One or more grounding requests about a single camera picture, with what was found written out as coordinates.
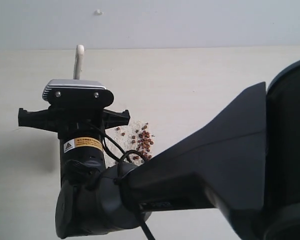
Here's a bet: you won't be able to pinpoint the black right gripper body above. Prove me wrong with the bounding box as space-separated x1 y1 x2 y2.
18 106 130 185

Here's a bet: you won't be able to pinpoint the wooden paint brush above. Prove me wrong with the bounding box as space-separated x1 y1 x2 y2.
73 44 85 80

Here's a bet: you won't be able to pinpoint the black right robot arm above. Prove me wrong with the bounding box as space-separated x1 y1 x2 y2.
18 60 300 240

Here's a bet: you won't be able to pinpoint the brown pellets and white crumbs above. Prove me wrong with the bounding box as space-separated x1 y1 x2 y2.
114 120 155 160

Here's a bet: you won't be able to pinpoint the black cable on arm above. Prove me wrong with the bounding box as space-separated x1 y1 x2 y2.
87 119 156 240

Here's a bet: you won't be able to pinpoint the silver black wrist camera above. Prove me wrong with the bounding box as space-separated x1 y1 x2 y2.
42 79 115 108

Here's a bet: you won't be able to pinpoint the white wall hook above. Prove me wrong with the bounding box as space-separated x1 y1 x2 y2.
94 9 103 16

